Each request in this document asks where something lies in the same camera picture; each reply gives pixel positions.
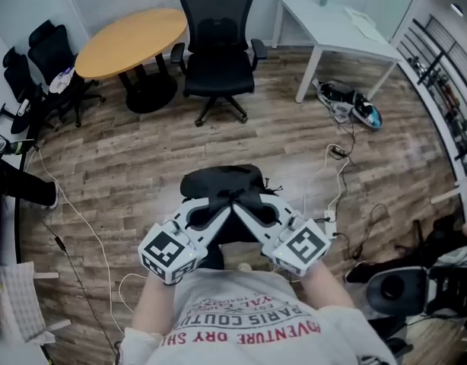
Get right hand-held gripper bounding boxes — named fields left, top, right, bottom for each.
left=233, top=195, right=332, bottom=278

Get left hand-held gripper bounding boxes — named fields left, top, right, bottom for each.
left=137, top=196, right=234, bottom=285

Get black bag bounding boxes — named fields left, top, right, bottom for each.
left=179, top=163, right=284, bottom=243

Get black mesh office chair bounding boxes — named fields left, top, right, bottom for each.
left=170, top=0, right=268, bottom=128

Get person's left forearm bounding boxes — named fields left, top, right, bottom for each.
left=132, top=275, right=182, bottom=335

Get person's right forearm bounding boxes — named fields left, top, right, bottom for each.
left=300, top=259, right=357, bottom=312

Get person's black trouser leg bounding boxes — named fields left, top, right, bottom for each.
left=198, top=243, right=226, bottom=271

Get white power strip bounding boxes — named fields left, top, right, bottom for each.
left=322, top=210, right=338, bottom=240

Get person's white printed shirt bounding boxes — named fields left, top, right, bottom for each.
left=118, top=268, right=399, bottom=365

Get white and black machine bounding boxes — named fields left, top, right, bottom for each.
left=365, top=247, right=467, bottom=319

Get pile of bags and devices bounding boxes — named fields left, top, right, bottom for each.
left=312, top=77, right=384, bottom=132

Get round wooden table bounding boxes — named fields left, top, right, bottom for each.
left=74, top=8, right=189, bottom=114

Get white and purple pouch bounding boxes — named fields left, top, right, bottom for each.
left=48, top=66, right=76, bottom=95

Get white rectangular table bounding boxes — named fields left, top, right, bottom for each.
left=272, top=0, right=404, bottom=104

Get white metal shelf rack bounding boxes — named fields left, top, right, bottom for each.
left=392, top=12, right=467, bottom=220

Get white papers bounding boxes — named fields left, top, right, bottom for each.
left=344, top=7, right=380, bottom=40

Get long white cable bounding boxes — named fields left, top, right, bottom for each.
left=24, top=145, right=149, bottom=336

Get thin black cable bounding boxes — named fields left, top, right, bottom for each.
left=40, top=218, right=122, bottom=359

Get white wire basket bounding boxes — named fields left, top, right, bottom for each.
left=0, top=260, right=73, bottom=346

